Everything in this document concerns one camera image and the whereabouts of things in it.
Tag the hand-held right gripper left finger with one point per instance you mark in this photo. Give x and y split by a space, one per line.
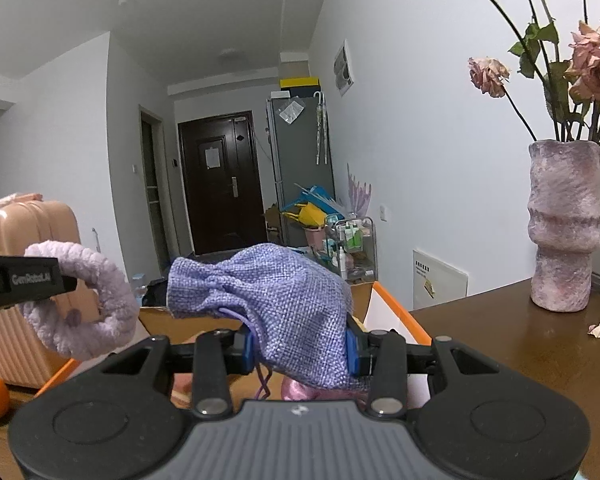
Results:
248 350

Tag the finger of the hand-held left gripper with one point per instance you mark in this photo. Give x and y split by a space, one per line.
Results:
69 284

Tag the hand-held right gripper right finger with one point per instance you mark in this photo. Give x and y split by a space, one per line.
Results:
352 355

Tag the lavender fluffy scrunchie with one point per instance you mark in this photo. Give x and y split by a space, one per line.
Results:
115 305

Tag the orange white cardboard box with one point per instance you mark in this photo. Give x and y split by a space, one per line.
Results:
380 310

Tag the white mop pole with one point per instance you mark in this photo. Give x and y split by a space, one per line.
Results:
97 240

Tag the purple satin scrunchie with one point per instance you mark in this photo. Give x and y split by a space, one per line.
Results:
300 391

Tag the pink ribbed suitcase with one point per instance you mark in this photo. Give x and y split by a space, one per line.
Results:
5 350

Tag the clear plastic jug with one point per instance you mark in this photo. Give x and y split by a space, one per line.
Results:
140 287

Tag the pink cloth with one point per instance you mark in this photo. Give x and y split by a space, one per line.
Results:
10 201

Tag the black bag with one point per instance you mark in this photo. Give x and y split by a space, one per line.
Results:
155 292

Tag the white pump bottle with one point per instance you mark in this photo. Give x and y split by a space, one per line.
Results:
342 260

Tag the green white bottles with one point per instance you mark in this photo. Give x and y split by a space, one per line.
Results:
352 239

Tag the metal trolley cart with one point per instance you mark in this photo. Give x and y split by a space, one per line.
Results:
372 240

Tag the white flat board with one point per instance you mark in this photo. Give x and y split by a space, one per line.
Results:
442 280

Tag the pink bin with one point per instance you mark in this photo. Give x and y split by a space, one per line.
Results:
315 236

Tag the brown cardboard carton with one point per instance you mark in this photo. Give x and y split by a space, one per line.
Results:
272 225

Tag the grey interior door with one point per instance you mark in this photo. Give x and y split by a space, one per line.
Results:
150 185

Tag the yellow plastic dustpan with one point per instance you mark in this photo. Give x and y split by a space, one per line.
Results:
310 215

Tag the dark brown entrance door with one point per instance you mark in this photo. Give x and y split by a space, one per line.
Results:
205 195

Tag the blue folded plastic sheets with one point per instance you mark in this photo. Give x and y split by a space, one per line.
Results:
322 195

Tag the white paper notice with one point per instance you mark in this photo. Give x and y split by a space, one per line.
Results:
212 157

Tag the grey refrigerator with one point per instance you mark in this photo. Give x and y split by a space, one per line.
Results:
295 160

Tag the clear folded umbrella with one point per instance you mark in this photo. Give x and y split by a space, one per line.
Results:
325 127
318 130

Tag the clear plastic bag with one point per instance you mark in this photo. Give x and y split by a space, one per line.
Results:
292 112

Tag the pink textured vase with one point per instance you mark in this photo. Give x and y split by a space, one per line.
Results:
565 225

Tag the dark box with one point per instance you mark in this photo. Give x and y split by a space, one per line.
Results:
304 92

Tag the yellow box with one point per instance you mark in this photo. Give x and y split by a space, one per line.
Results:
300 81

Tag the white electrical panel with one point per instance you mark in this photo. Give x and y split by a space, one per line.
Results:
343 67

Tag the white wall socket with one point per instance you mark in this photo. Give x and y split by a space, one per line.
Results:
384 213

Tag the purple feather wall decor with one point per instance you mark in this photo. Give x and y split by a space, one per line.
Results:
359 192

